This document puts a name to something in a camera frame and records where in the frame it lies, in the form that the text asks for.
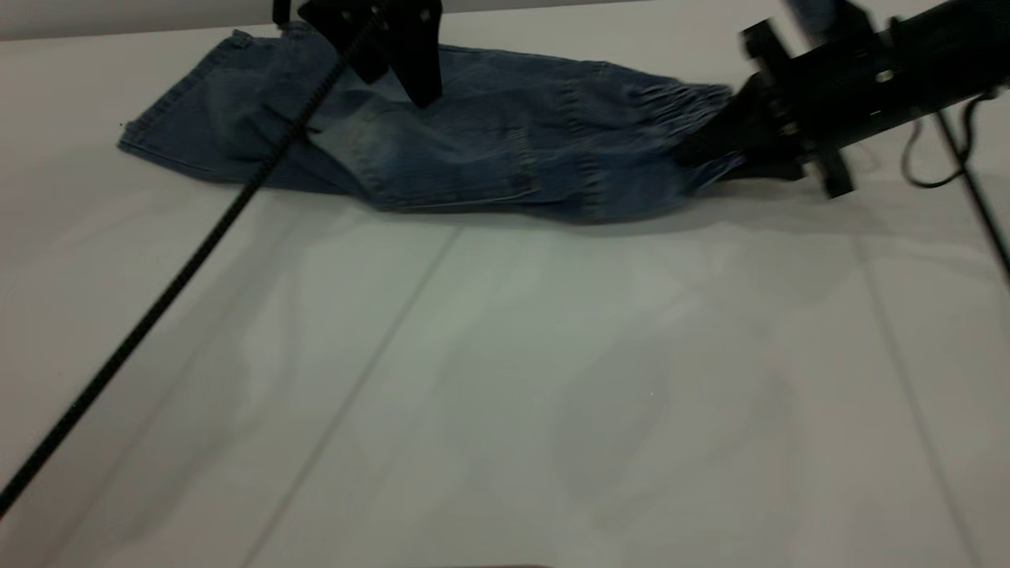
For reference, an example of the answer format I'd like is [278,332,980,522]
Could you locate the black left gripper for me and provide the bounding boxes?
[272,0,444,109]

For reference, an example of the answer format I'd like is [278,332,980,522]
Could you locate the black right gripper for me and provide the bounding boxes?
[677,19,897,199]

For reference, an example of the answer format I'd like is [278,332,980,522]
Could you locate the blue denim pants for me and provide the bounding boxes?
[117,24,746,226]

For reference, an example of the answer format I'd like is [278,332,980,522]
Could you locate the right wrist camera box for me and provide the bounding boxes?
[785,0,881,48]

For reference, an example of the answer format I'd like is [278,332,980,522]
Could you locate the thin black looped cable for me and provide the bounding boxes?
[902,91,999,190]

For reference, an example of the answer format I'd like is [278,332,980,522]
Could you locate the thin black straight cable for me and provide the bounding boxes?
[935,110,1010,277]

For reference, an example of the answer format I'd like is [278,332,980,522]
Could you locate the black braided cable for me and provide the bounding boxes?
[0,12,380,518]

